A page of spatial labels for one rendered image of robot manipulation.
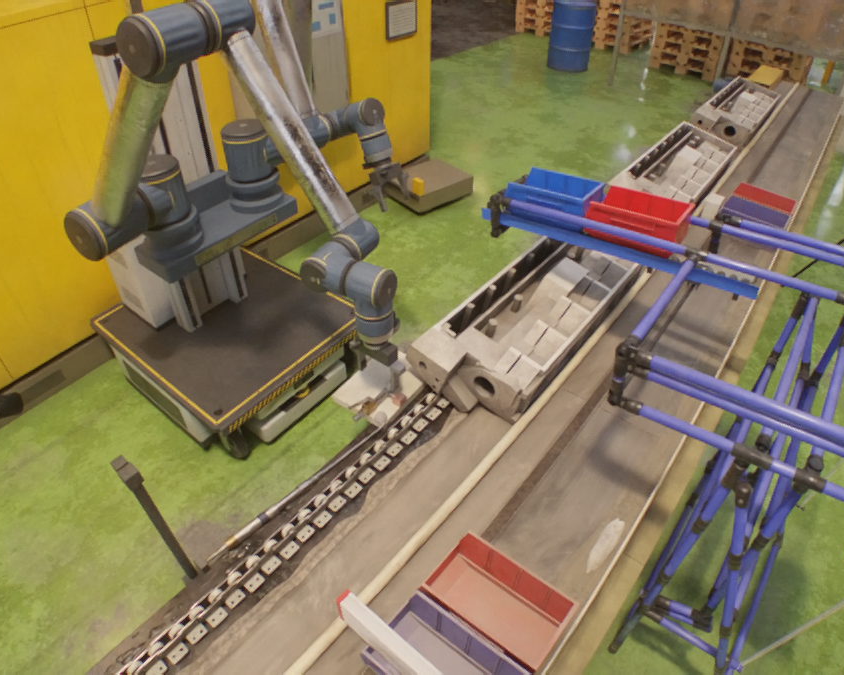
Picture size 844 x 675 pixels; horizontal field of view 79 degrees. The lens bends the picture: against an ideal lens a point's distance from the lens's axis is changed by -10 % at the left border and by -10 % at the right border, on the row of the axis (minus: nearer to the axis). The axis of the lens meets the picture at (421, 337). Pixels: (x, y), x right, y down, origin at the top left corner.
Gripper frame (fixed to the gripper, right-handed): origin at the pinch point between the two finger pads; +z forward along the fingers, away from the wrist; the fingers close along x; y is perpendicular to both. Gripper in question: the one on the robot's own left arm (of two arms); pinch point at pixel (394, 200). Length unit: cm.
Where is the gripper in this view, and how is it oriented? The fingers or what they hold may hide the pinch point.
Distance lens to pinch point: 222.5
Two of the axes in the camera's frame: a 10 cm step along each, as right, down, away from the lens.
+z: 3.0, 8.7, 3.9
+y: 7.3, 0.5, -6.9
